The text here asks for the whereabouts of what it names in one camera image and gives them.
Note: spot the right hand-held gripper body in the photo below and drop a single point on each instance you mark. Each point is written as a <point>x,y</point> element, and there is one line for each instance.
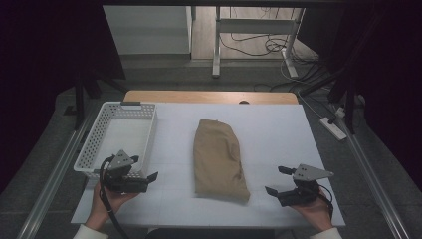
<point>308,173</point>

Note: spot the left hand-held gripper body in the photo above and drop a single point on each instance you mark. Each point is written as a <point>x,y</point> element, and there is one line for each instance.
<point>120,161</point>

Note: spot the white perforated plastic basket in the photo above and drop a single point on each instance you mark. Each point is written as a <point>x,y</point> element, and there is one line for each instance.
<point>122,136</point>

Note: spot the khaki pants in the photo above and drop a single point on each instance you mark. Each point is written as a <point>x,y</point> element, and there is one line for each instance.
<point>217,159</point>

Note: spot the person's right hand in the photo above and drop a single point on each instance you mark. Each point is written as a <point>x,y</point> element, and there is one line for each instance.
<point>315,214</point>

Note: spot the person's left hand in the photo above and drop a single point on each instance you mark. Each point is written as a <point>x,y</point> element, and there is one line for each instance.
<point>101,205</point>

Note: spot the white foam table mat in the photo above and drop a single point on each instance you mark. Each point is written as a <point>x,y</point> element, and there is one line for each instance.
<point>282,139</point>

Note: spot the white power strip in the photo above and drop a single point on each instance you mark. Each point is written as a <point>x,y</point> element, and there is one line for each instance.
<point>333,129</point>

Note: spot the dark round table grommet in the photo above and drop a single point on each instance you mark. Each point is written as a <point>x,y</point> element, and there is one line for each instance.
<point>244,102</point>

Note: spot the wooden table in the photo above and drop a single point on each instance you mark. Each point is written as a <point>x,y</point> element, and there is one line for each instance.
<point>205,97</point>

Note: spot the white cabinet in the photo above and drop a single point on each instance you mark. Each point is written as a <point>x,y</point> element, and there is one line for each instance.
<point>149,30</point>

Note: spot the aluminium rail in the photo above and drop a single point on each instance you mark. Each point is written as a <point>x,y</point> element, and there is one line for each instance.
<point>56,172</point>
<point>375,179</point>

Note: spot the white metal desk frame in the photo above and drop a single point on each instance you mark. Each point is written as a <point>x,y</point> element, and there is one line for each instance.
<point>255,26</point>

